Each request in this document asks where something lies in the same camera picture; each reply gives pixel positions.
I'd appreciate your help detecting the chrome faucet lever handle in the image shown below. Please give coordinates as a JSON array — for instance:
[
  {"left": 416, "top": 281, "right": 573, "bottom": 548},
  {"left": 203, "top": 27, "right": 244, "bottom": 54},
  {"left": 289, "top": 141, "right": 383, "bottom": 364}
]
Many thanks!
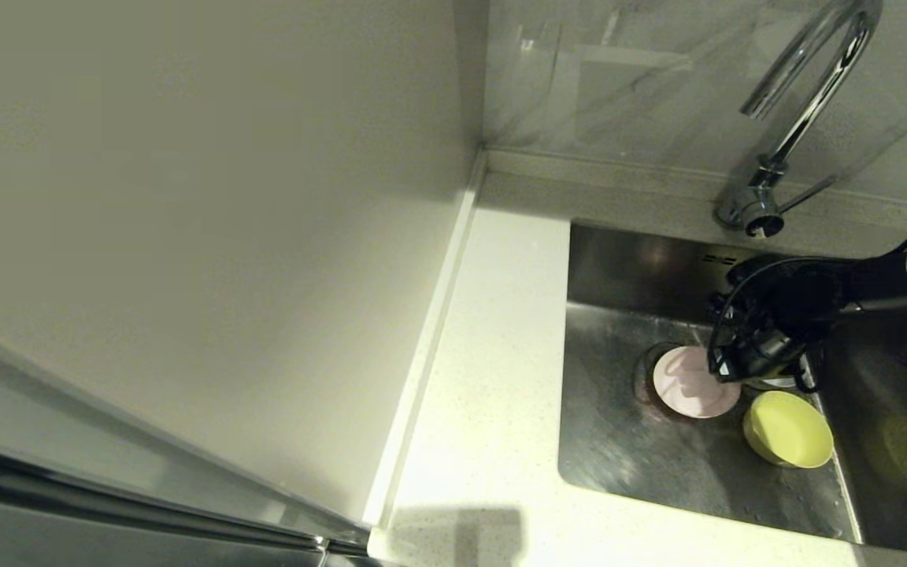
[{"left": 778, "top": 175, "right": 839, "bottom": 215}]

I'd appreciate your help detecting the yellow-green bowl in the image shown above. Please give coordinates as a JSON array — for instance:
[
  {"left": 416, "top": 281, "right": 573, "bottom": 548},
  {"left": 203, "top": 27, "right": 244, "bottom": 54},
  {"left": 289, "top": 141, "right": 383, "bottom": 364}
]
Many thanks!
[{"left": 742, "top": 391, "right": 835, "bottom": 469}]

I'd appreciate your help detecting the pale pink bowl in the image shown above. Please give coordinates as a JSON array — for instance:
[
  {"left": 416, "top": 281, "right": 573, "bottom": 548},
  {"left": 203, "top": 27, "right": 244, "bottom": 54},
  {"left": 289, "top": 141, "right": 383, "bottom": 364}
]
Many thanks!
[{"left": 652, "top": 345, "right": 742, "bottom": 420}]

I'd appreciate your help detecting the stainless steel sink basin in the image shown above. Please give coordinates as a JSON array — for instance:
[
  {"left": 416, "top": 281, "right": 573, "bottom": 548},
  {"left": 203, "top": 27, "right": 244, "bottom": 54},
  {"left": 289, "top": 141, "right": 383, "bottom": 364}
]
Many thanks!
[{"left": 557, "top": 220, "right": 907, "bottom": 558}]

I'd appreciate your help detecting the chrome gooseneck faucet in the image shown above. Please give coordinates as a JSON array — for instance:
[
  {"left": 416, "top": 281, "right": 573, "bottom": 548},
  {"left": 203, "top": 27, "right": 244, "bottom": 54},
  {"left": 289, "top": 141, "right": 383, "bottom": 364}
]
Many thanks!
[{"left": 715, "top": 0, "right": 883, "bottom": 239}]

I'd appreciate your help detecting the round metal drain strainer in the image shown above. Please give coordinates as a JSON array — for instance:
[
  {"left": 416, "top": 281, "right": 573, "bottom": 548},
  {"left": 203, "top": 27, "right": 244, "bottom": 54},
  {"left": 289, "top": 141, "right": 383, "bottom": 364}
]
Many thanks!
[{"left": 633, "top": 341, "right": 683, "bottom": 414}]

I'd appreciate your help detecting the white countertop edge strip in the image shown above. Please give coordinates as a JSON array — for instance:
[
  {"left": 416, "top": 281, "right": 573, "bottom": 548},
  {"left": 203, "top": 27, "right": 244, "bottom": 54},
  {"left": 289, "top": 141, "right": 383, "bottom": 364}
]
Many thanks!
[{"left": 363, "top": 154, "right": 486, "bottom": 528}]

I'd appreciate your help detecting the white cabinet side panel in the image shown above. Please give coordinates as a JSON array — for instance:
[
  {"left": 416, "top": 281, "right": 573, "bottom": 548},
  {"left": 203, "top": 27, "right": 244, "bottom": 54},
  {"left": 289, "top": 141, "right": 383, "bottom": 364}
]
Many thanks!
[{"left": 0, "top": 0, "right": 488, "bottom": 527}]

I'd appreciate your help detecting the black camera cable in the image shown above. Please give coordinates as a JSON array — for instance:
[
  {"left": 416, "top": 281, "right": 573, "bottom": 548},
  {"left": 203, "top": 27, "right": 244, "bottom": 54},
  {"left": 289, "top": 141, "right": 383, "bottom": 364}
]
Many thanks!
[{"left": 705, "top": 211, "right": 907, "bottom": 395}]

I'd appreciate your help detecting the dark refrigerator door handle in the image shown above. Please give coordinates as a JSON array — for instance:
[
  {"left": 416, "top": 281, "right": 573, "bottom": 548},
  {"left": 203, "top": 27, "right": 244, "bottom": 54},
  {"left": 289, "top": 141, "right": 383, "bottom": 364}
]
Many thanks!
[{"left": 0, "top": 443, "right": 368, "bottom": 554}]

